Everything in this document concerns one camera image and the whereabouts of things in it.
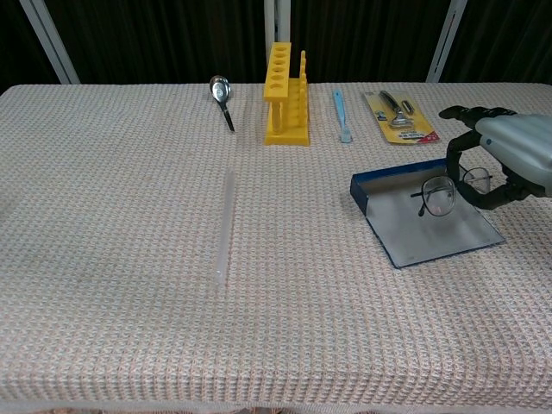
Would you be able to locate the blue glasses case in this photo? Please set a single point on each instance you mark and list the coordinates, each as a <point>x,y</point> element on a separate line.
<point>401,233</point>

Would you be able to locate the yellow test tube rack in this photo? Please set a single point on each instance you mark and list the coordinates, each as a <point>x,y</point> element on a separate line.
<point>278,82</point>

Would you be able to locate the clear glass test tube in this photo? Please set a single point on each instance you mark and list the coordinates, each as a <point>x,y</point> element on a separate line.
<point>225,224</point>

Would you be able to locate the white metal frame post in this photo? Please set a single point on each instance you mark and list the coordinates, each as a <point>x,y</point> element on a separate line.
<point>271,21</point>
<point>446,39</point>
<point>47,34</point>

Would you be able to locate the beige waffle-weave tablecloth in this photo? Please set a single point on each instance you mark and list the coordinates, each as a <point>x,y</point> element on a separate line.
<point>129,259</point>

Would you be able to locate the razor in yellow blister pack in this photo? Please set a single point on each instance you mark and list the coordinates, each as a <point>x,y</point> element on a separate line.
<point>409,129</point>

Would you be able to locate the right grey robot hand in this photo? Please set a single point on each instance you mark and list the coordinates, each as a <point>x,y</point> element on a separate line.
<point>517,142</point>

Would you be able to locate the light blue toothbrush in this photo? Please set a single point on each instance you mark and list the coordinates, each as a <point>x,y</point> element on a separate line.
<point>340,112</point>

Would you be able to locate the thin dark-framed eyeglasses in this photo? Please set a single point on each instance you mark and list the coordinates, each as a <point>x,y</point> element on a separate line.
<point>437,183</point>

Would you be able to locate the black pleated curtain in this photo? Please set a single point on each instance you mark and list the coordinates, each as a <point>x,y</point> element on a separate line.
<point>164,39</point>

